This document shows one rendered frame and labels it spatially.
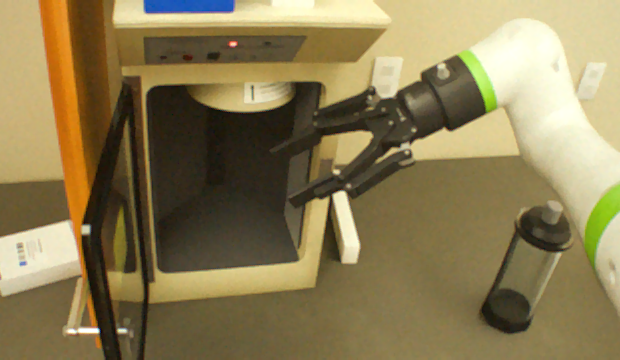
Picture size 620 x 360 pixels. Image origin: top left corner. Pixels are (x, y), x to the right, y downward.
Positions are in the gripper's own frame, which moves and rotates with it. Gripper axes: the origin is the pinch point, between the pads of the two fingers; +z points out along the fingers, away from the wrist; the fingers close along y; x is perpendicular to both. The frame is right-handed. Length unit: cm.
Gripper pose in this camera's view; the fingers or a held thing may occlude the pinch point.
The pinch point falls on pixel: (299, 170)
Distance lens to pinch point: 79.4
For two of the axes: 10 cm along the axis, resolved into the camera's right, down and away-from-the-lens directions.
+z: -8.9, 4.4, 0.9
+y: 3.1, 7.4, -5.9
